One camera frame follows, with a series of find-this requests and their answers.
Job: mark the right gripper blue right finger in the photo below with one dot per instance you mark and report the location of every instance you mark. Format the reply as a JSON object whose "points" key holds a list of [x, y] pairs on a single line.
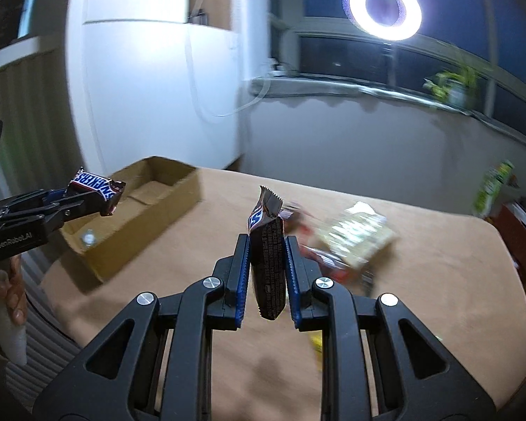
{"points": [[300, 276]]}

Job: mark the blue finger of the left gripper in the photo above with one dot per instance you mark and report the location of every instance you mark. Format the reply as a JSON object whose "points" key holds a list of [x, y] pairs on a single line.
{"points": [[49, 217], [55, 197]]}

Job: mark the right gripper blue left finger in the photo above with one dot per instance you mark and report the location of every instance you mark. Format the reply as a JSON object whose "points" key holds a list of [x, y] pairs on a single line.
{"points": [[237, 284]]}

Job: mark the snickers bar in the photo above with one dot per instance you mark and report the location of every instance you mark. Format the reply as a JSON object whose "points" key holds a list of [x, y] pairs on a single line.
{"points": [[102, 192], [267, 254]]}

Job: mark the packaged sliced bread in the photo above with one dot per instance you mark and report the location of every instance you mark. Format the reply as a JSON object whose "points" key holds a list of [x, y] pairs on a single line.
{"points": [[357, 234]]}

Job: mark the person's left hand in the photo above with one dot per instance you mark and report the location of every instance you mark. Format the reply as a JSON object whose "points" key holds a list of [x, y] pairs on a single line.
{"points": [[12, 291]]}

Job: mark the colourful candy pile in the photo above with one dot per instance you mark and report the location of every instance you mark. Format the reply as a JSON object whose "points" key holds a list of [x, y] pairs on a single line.
{"points": [[301, 224]]}

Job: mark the brown cardboard box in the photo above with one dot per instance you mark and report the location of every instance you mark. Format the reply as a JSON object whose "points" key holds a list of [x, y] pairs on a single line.
{"points": [[158, 192]]}

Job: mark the white refrigerator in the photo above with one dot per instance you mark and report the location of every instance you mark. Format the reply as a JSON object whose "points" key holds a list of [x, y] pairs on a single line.
{"points": [[143, 81]]}

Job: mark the green snack bag standing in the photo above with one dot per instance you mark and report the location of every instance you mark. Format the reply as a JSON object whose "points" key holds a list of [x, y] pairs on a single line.
{"points": [[492, 183]]}

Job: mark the green potted plant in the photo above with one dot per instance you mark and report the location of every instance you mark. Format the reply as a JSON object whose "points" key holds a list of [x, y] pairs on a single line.
{"points": [[457, 88]]}

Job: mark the white ring light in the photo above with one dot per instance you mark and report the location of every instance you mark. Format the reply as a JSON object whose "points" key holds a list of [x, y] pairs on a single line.
{"points": [[389, 20]]}

